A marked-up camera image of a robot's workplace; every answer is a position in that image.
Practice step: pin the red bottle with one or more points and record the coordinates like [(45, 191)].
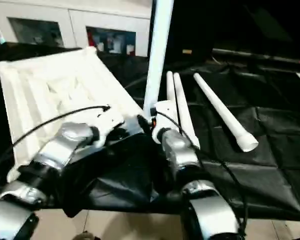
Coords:
[(90, 39)]

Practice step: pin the black rod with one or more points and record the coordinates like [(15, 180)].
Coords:
[(260, 56)]

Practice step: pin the black box with gold label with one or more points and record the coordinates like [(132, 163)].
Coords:
[(190, 25)]

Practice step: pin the white cup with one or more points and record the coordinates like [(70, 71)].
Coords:
[(100, 46)]

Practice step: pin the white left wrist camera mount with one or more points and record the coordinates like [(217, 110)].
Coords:
[(110, 121)]

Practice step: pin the black mat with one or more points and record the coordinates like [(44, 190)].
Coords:
[(265, 125)]

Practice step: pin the white cabinet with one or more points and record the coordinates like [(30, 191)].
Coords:
[(72, 22)]

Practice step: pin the white plastic table leg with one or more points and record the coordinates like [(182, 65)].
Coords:
[(170, 85), (157, 50), (222, 110), (183, 107)]

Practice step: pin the dark left robot foot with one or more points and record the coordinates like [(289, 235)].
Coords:
[(86, 236)]

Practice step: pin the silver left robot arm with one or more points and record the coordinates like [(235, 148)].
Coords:
[(52, 150)]

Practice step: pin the white plastic table top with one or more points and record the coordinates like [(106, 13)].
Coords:
[(52, 82)]

